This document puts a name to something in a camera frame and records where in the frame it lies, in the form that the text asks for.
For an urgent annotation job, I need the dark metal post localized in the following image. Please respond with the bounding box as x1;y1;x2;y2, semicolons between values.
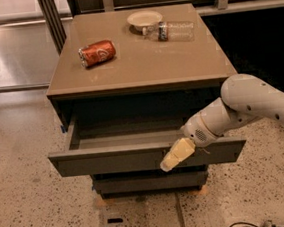
38;0;66;54

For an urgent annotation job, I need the blue tape piece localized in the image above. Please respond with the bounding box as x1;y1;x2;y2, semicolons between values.
60;125;66;133

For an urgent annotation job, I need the grey drawer cabinet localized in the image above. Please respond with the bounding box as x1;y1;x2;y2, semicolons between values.
47;4;245;199

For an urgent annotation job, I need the white shallow bowl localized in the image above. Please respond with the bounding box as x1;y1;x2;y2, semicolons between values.
127;10;163;31

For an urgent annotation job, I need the black cable on floor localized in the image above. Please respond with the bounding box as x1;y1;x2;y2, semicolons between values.
224;216;284;227

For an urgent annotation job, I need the grey top drawer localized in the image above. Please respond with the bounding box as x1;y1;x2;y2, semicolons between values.
44;97;249;181

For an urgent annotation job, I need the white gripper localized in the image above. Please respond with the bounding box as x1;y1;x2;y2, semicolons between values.
160;111;223;172

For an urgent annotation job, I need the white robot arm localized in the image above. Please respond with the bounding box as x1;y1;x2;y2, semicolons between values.
160;73;284;172

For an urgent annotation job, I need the clear plastic bottle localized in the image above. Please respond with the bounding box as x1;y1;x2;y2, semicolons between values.
142;21;195;42

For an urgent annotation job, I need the grey drawer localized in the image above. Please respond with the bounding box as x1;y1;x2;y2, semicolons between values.
44;97;249;181
93;171;208;196

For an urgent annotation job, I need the grey bottom drawer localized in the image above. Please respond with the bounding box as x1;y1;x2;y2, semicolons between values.
93;171;208;196

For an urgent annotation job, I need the red soda can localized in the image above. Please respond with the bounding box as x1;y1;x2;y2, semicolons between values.
78;40;116;68

